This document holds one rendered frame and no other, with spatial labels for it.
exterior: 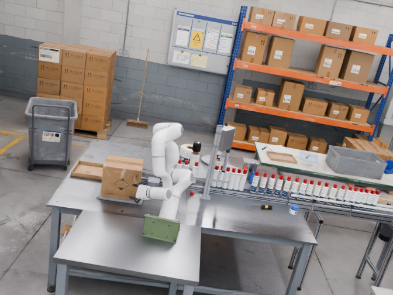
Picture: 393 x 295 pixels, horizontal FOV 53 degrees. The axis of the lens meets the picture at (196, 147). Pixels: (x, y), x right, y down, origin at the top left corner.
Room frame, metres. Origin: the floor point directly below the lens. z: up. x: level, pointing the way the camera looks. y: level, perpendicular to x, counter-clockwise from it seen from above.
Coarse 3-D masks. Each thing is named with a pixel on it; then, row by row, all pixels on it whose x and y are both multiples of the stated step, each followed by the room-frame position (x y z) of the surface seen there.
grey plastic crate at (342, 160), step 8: (328, 152) 4.80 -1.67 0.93; (336, 152) 4.57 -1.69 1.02; (344, 152) 4.85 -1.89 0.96; (352, 152) 4.85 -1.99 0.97; (360, 152) 4.86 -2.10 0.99; (368, 152) 4.87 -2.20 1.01; (328, 160) 4.73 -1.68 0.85; (336, 160) 4.51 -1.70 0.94; (344, 160) 4.45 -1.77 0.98; (352, 160) 4.45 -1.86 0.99; (360, 160) 4.46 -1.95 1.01; (368, 160) 4.88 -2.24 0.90; (376, 160) 4.74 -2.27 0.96; (336, 168) 4.45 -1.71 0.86; (344, 168) 4.45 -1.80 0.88; (352, 168) 4.46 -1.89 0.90; (360, 168) 4.46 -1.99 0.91; (368, 168) 4.47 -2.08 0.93; (376, 168) 4.48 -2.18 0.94; (384, 168) 4.49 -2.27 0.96; (360, 176) 4.47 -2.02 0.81; (368, 176) 4.48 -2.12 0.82; (376, 176) 4.49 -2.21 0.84
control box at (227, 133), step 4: (224, 128) 3.15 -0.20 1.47; (228, 128) 3.17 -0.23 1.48; (232, 128) 3.20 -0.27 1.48; (224, 132) 3.10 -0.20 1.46; (228, 132) 3.12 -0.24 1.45; (232, 132) 3.19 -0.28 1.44; (220, 136) 3.11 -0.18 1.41; (224, 136) 3.09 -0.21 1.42; (228, 136) 3.14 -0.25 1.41; (232, 136) 3.21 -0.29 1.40; (220, 140) 3.10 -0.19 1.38; (224, 140) 3.09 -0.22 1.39; (228, 140) 3.15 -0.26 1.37; (232, 140) 3.22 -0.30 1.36; (220, 144) 3.10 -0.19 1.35; (224, 144) 3.10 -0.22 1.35; (228, 144) 3.17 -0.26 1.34; (220, 148) 3.10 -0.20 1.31; (224, 148) 3.11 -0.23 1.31; (228, 148) 3.18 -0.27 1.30
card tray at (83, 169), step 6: (78, 162) 3.29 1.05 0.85; (84, 162) 3.30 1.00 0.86; (90, 162) 3.30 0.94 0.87; (78, 168) 3.21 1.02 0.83; (84, 168) 3.23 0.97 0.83; (90, 168) 3.25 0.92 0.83; (96, 168) 3.28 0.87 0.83; (102, 168) 3.30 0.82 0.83; (72, 174) 3.04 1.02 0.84; (78, 174) 3.05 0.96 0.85; (84, 174) 3.05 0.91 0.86; (90, 174) 3.05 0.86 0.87; (96, 174) 3.15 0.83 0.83
